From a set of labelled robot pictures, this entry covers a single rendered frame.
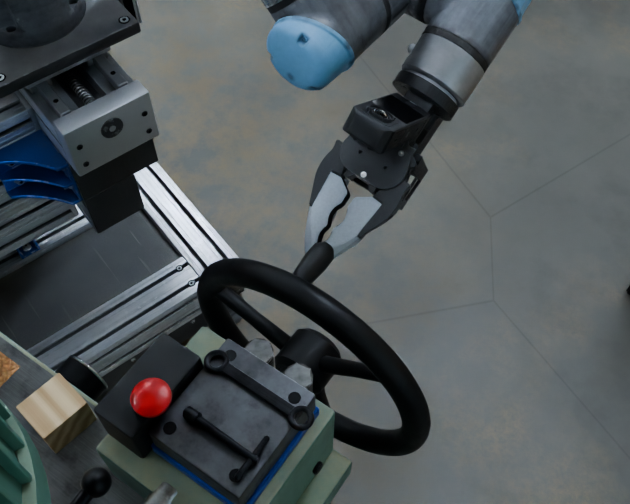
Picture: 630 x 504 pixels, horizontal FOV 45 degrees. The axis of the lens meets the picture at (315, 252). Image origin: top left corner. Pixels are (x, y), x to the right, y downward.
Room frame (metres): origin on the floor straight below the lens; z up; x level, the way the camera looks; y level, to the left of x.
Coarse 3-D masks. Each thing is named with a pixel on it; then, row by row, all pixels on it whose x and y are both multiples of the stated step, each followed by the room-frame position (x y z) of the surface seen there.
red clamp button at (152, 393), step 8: (144, 384) 0.23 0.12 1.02; (152, 384) 0.23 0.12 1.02; (160, 384) 0.23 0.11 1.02; (136, 392) 0.22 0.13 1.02; (144, 392) 0.22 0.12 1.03; (152, 392) 0.22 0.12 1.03; (160, 392) 0.22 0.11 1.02; (168, 392) 0.22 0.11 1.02; (136, 400) 0.22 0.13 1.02; (144, 400) 0.22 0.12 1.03; (152, 400) 0.22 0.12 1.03; (160, 400) 0.22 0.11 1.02; (168, 400) 0.22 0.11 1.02; (136, 408) 0.21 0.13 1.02; (144, 408) 0.21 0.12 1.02; (152, 408) 0.21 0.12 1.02; (160, 408) 0.21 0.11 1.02; (144, 416) 0.21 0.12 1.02; (152, 416) 0.21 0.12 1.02
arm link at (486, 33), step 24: (432, 0) 0.63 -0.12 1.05; (456, 0) 0.62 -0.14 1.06; (480, 0) 0.61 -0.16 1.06; (504, 0) 0.61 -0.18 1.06; (528, 0) 0.63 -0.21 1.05; (432, 24) 0.61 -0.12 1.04; (456, 24) 0.59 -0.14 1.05; (480, 24) 0.59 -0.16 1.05; (504, 24) 0.60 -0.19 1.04; (480, 48) 0.58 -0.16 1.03
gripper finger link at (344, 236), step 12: (360, 204) 0.46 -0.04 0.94; (372, 204) 0.46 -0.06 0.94; (348, 216) 0.45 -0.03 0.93; (360, 216) 0.45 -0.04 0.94; (336, 228) 0.44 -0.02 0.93; (348, 228) 0.44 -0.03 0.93; (360, 228) 0.44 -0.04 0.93; (336, 240) 0.43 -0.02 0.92; (348, 240) 0.43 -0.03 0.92; (360, 240) 0.43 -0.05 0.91; (336, 252) 0.42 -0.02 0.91
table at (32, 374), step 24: (0, 336) 0.33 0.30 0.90; (24, 360) 0.31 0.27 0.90; (24, 384) 0.28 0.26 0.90; (96, 432) 0.24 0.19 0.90; (48, 456) 0.22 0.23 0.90; (72, 456) 0.22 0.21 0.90; (96, 456) 0.22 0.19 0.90; (336, 456) 0.23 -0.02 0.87; (48, 480) 0.20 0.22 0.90; (72, 480) 0.20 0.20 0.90; (120, 480) 0.20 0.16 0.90; (312, 480) 0.21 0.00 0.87; (336, 480) 0.21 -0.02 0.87
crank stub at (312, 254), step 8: (312, 248) 0.41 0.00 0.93; (320, 248) 0.41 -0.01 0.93; (328, 248) 0.41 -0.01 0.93; (304, 256) 0.40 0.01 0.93; (312, 256) 0.40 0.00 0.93; (320, 256) 0.40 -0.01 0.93; (328, 256) 0.40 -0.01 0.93; (304, 264) 0.39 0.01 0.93; (312, 264) 0.39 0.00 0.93; (320, 264) 0.39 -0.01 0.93; (328, 264) 0.40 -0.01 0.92; (296, 272) 0.39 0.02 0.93; (304, 272) 0.38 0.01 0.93; (312, 272) 0.39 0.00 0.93; (320, 272) 0.39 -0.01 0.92; (312, 280) 0.38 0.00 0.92
